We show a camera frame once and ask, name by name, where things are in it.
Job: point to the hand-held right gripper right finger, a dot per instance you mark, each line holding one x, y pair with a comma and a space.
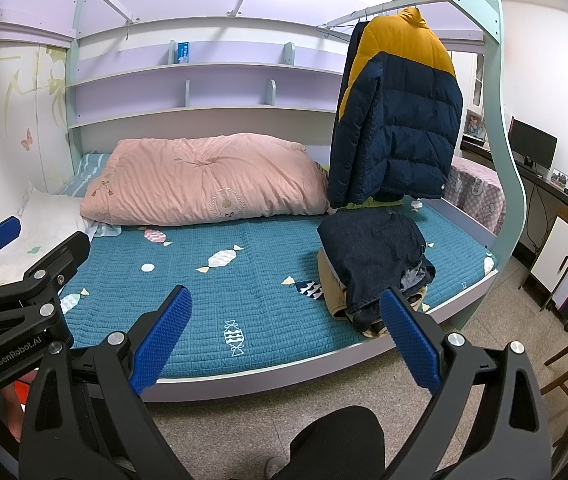
414, 345

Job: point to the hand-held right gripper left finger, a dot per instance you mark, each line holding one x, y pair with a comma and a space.
161, 340

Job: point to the dark denim jeans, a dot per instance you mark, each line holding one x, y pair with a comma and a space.
369, 255

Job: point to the white pillow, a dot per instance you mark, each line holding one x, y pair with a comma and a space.
49, 220

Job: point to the blue striped pillow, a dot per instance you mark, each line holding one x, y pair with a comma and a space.
81, 175

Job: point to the khaki garment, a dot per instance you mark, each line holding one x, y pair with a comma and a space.
334, 290

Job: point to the teal quilted blanket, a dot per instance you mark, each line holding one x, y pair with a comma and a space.
244, 270

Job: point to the white wardrobe with butterfly decals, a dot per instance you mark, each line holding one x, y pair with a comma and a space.
9, 125

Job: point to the person's leg in black trousers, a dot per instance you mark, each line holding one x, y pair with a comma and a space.
334, 445

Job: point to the yellow-green garment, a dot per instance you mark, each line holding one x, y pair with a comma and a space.
371, 203

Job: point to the pink duvet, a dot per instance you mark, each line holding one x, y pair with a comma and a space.
204, 180

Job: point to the white cabinet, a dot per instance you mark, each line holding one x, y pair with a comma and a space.
551, 260

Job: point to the pink checkered cloth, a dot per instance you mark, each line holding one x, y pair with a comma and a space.
479, 195

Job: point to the dark desk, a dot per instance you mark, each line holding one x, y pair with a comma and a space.
554, 191

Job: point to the navy yellow puffer jacket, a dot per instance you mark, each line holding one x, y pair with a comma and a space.
404, 125

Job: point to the colourful picture cards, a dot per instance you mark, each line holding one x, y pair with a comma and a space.
475, 127

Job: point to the small blue box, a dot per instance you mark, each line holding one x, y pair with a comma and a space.
183, 52

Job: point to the black computer monitor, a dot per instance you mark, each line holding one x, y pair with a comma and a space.
534, 142

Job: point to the small photo frame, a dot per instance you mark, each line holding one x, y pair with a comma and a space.
560, 176

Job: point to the lilac mint bunk bed frame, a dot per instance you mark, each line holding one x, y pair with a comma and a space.
214, 62

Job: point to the metal clothes rail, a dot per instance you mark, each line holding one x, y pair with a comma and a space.
364, 12

